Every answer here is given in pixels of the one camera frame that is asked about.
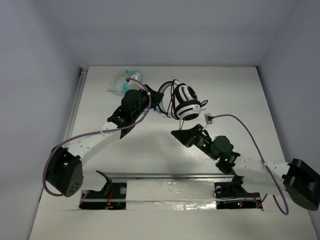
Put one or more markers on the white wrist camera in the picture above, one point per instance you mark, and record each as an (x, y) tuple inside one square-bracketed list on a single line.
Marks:
[(135, 81), (208, 118)]

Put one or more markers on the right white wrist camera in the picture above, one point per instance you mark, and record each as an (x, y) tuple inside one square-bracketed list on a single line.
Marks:
[(208, 118)]

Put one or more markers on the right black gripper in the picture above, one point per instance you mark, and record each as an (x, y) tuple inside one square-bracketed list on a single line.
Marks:
[(185, 135)]

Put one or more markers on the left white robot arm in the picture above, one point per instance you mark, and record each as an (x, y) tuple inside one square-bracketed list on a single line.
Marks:
[(63, 171)]

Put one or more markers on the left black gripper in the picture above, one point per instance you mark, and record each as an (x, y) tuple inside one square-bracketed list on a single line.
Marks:
[(150, 95)]

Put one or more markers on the white black headphones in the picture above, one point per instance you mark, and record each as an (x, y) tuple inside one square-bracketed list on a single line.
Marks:
[(184, 104)]

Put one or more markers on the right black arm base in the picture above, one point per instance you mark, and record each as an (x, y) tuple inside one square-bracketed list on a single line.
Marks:
[(231, 195)]

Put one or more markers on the teal cat ear headphones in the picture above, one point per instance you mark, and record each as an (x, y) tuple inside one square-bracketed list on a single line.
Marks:
[(118, 84)]

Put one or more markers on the aluminium frame rail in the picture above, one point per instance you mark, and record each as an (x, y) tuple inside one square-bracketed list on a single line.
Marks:
[(76, 103)]

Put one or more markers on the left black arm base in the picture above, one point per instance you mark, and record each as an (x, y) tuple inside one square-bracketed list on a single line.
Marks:
[(111, 197)]

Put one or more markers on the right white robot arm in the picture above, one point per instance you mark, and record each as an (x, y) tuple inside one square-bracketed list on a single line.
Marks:
[(295, 180)]

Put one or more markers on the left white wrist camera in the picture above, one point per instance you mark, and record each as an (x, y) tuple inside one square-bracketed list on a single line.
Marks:
[(135, 81)]

